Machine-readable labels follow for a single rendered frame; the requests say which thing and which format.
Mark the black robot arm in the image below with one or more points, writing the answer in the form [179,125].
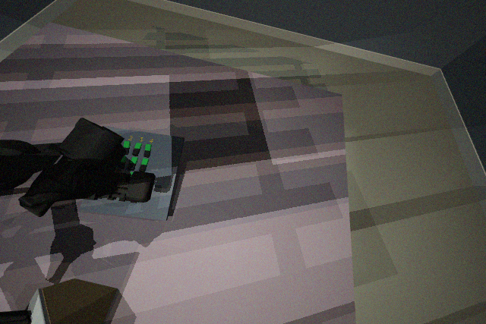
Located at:
[71,178]

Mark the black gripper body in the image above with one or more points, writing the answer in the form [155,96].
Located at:
[138,190]

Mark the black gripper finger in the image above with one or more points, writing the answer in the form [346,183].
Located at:
[121,195]

